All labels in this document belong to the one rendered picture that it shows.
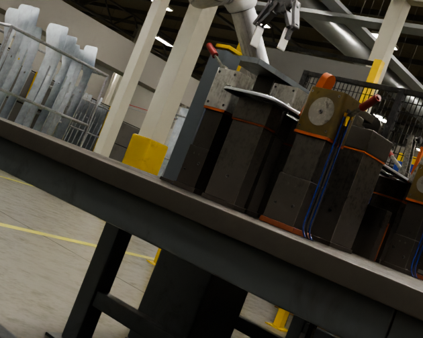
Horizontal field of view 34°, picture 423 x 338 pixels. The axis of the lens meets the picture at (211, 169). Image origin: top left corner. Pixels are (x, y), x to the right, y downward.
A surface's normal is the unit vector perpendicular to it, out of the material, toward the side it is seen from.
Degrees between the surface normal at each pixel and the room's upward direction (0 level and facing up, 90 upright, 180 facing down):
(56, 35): 85
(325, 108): 90
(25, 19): 85
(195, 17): 90
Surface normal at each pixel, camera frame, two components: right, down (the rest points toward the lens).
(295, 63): -0.58, -0.25
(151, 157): 0.73, 0.26
